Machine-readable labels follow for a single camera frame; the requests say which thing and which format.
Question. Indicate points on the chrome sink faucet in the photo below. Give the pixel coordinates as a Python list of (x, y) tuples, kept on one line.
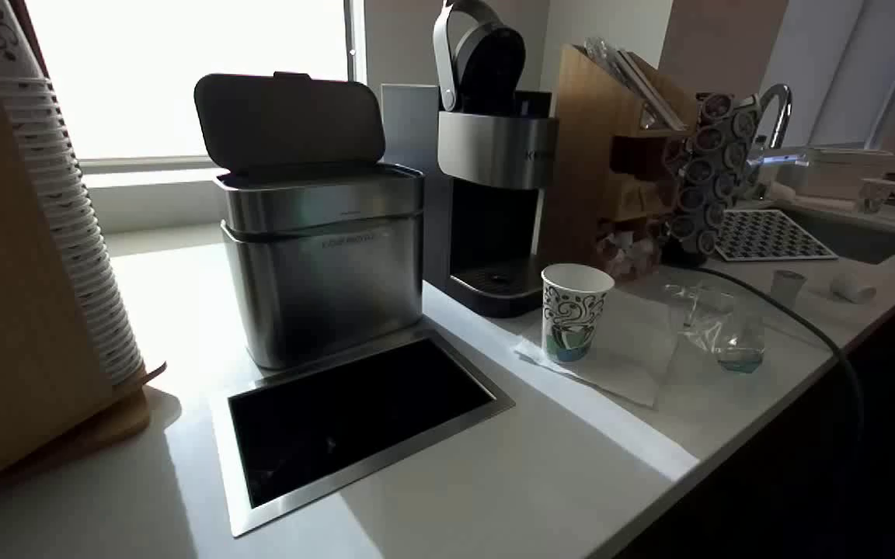
[(776, 109)]

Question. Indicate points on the steel sink basin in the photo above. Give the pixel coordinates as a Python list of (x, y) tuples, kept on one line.
[(867, 238)]

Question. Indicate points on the stainless steel lidded bin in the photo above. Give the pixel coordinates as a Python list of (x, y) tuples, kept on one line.
[(318, 268)]

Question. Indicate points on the wooden condiment organizer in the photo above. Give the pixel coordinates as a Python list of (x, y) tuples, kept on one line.
[(583, 165)]

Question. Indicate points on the stack of paper cups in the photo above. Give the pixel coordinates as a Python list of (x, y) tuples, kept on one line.
[(76, 238)]

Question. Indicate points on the coffee pod carousel rack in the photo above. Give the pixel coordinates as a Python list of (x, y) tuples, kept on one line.
[(717, 175)]

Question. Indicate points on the wooden cup holder box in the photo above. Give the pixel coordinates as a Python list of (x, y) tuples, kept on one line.
[(0, 312)]

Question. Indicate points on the small white block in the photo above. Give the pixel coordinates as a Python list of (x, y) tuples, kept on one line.
[(854, 288)]

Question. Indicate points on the packets in organizer shelf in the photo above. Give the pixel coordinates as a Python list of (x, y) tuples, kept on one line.
[(639, 81)]

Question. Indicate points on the clear zip bag green seal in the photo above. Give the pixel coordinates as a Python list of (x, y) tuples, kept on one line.
[(723, 331)]

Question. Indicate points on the blue bin edge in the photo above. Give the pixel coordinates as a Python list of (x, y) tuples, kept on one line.
[(840, 362)]

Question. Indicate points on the black silver coffee machine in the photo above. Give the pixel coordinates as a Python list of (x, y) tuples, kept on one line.
[(494, 155)]

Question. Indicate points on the single coffee pod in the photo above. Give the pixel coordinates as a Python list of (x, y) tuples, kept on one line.
[(788, 288)]

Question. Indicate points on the steel counter hatch frame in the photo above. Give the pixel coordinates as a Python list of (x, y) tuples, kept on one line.
[(261, 508)]

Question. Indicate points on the patterned paper coffee cup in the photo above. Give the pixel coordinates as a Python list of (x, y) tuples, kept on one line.
[(574, 312)]

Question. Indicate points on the small clear bag red packet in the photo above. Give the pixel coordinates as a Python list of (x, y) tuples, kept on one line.
[(628, 251)]

